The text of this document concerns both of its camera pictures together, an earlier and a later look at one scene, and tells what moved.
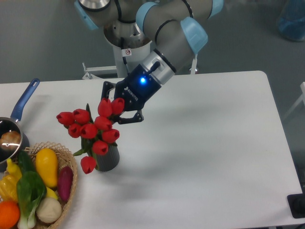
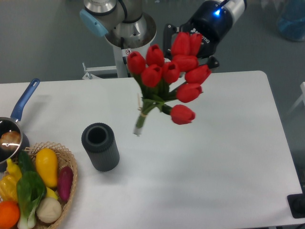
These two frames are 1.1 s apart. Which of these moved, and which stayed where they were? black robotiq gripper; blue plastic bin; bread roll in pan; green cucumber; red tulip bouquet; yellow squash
Moved: black robotiq gripper; red tulip bouquet
Stayed: blue plastic bin; green cucumber; bread roll in pan; yellow squash
